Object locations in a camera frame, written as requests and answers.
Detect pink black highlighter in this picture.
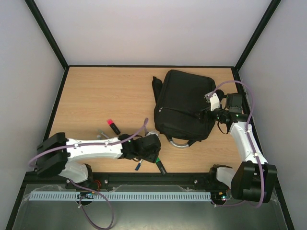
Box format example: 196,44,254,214
107,119,121,135

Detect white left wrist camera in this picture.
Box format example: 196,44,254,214
145,130,159,137

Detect black student backpack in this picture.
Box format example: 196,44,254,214
152,69,216,148

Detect blue capped white marker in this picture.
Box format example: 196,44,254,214
135,159,143,171

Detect black aluminium frame rail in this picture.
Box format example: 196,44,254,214
24,171,278,190

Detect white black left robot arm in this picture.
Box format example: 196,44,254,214
35,132,161,187

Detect green black highlighter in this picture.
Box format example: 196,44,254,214
156,158,167,175

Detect light blue slotted cable duct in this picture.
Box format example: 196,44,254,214
29,191,212,202

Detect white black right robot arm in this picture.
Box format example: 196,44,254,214
196,92,277,206

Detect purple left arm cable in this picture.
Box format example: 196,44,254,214
28,117,149,230

